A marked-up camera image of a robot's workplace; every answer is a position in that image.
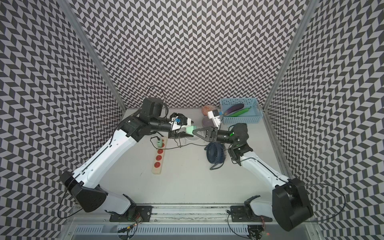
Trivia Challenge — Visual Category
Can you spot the navy blue desk fan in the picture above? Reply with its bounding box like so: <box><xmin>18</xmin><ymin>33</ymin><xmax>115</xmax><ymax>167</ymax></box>
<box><xmin>204</xmin><ymin>143</ymin><xmax>227</xmax><ymax>171</ymax></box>

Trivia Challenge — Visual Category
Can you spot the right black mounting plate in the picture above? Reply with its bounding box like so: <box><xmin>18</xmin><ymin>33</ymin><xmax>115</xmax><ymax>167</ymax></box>
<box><xmin>230</xmin><ymin>205</ymin><xmax>273</xmax><ymax>223</ymax></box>

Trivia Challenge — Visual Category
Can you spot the black cable of blue fan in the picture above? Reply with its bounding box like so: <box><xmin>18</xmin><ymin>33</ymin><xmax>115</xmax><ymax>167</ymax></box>
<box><xmin>149</xmin><ymin>135</ymin><xmax>209</xmax><ymax>151</ymax></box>

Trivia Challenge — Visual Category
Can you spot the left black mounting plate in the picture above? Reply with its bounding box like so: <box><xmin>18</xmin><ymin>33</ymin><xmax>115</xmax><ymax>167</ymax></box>
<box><xmin>110</xmin><ymin>205</ymin><xmax>153</xmax><ymax>223</ymax></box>

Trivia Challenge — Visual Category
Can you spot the black mounting plate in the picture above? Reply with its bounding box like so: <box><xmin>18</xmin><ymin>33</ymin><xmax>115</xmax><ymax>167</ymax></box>
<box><xmin>110</xmin><ymin>205</ymin><xmax>153</xmax><ymax>223</ymax></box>
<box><xmin>230</xmin><ymin>205</ymin><xmax>273</xmax><ymax>223</ymax></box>

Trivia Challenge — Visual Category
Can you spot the green plug of blue fan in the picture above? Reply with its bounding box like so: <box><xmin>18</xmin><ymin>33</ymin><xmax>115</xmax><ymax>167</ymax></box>
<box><xmin>157</xmin><ymin>139</ymin><xmax>164</xmax><ymax>148</ymax></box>

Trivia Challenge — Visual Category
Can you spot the lilac bowl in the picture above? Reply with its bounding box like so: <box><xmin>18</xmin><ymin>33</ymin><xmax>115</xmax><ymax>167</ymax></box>
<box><xmin>202</xmin><ymin>116</ymin><xmax>215</xmax><ymax>128</ymax></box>

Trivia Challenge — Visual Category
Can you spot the white desk fan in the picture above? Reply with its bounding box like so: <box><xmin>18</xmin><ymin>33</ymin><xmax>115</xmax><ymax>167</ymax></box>
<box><xmin>184</xmin><ymin>136</ymin><xmax>204</xmax><ymax>144</ymax></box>

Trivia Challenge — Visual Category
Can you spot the purple toy eggplant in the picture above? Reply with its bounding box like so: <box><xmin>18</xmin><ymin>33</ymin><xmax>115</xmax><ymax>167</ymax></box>
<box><xmin>223</xmin><ymin>104</ymin><xmax>245</xmax><ymax>116</ymax></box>

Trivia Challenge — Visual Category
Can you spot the green toy cucumber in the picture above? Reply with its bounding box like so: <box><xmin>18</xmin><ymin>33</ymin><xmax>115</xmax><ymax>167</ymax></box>
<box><xmin>229</xmin><ymin>108</ymin><xmax>251</xmax><ymax>117</ymax></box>

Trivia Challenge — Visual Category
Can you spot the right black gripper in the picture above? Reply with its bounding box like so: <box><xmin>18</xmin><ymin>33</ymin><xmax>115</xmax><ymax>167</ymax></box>
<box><xmin>193</xmin><ymin>126</ymin><xmax>237</xmax><ymax>145</ymax></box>

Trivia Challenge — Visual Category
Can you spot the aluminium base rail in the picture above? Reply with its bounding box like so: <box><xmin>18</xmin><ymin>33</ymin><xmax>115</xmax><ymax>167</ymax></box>
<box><xmin>58</xmin><ymin>204</ymin><xmax>324</xmax><ymax>240</ymax></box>

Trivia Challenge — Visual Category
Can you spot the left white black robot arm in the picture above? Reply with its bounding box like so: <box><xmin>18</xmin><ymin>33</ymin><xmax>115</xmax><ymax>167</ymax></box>
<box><xmin>61</xmin><ymin>98</ymin><xmax>193</xmax><ymax>215</ymax></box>

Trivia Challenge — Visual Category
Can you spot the light blue plastic basket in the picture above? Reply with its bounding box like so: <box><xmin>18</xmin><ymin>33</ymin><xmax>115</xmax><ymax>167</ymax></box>
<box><xmin>220</xmin><ymin>98</ymin><xmax>263</xmax><ymax>125</ymax></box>

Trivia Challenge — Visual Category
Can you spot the green plug of white fan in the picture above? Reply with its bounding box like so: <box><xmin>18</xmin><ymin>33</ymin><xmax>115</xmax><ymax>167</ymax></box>
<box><xmin>186</xmin><ymin>126</ymin><xmax>195</xmax><ymax>135</ymax></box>

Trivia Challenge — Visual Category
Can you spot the beige red power strip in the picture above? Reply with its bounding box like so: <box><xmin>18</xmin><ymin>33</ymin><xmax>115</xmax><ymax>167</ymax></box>
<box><xmin>151</xmin><ymin>137</ymin><xmax>168</xmax><ymax>175</ymax></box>

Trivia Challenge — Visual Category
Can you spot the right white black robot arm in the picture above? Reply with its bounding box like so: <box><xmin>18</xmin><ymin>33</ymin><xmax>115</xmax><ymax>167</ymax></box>
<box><xmin>193</xmin><ymin>123</ymin><xmax>314</xmax><ymax>232</ymax></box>

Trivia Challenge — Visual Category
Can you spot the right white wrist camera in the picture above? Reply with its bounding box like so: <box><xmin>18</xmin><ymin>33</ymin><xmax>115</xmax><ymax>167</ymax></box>
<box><xmin>207</xmin><ymin>110</ymin><xmax>223</xmax><ymax>129</ymax></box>

